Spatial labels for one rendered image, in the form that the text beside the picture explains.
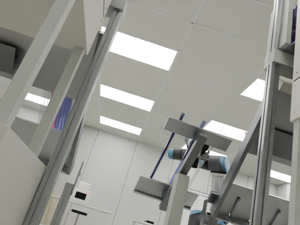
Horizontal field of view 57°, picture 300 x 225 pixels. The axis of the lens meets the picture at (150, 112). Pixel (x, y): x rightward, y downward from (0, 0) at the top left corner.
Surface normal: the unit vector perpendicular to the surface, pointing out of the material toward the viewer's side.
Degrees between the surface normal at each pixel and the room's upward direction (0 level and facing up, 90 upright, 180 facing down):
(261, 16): 180
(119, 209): 90
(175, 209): 90
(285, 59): 90
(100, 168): 90
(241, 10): 180
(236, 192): 132
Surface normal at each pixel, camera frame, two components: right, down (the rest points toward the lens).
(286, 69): -0.26, 0.88
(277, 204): -0.05, 0.32
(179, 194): 0.27, -0.33
